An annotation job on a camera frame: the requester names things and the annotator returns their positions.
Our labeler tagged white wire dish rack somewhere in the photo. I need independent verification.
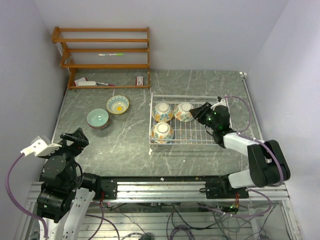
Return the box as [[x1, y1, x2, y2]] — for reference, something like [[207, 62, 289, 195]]
[[150, 93, 218, 145]]

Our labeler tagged green white pen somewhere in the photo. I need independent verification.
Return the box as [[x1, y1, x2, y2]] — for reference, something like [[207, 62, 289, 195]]
[[98, 53, 124, 57]]

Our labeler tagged yellow sun teal bowl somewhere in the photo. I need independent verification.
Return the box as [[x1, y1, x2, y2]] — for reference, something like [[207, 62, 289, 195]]
[[106, 95, 130, 115]]

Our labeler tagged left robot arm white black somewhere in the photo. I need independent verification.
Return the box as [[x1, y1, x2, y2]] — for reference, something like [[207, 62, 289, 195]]
[[35, 128, 102, 240]]

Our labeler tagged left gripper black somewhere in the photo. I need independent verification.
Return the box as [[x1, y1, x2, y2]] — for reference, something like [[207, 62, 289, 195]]
[[40, 126, 88, 185]]

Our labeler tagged red white small box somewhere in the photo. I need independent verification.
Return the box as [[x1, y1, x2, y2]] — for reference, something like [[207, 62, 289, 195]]
[[135, 76, 144, 87]]

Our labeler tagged blue yellow patterned bowl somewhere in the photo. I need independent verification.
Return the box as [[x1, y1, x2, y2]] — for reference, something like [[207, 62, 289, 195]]
[[151, 102, 174, 123]]

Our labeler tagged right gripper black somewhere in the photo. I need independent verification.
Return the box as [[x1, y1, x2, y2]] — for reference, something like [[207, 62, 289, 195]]
[[189, 102, 218, 131]]

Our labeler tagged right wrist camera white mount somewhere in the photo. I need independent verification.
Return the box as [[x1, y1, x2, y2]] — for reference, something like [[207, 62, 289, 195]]
[[210, 96, 228, 110]]

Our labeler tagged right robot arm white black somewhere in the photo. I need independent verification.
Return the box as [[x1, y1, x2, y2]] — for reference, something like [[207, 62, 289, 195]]
[[190, 102, 291, 198]]

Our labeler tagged orange flower bowl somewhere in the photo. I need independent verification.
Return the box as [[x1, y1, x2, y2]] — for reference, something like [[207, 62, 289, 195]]
[[173, 102, 194, 122]]

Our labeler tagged white eraser block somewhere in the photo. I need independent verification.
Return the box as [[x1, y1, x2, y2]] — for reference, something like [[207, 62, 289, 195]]
[[77, 81, 97, 87]]

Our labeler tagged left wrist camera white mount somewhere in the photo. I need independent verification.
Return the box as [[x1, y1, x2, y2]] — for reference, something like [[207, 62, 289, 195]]
[[20, 136, 62, 157]]

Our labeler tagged orange leaf bird bowl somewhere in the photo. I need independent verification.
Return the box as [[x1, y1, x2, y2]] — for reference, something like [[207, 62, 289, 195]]
[[150, 122, 174, 144]]

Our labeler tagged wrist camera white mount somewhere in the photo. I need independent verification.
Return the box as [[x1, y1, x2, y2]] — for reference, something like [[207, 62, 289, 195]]
[[210, 96, 228, 110], [20, 136, 62, 157]]

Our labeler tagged wooden three-tier shelf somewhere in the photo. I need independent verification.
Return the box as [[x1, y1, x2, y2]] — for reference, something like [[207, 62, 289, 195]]
[[51, 26, 151, 90]]

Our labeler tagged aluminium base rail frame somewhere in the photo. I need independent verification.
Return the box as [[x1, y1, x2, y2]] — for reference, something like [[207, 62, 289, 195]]
[[17, 174, 302, 240]]

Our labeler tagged pink white pen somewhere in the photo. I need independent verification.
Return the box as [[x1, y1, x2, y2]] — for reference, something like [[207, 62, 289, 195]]
[[96, 82, 115, 87]]

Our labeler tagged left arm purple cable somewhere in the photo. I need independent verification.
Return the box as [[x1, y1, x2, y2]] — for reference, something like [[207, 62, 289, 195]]
[[5, 153, 49, 240]]

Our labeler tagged light teal glazed bowl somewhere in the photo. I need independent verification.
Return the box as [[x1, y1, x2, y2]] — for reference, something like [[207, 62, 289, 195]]
[[86, 108, 110, 129]]

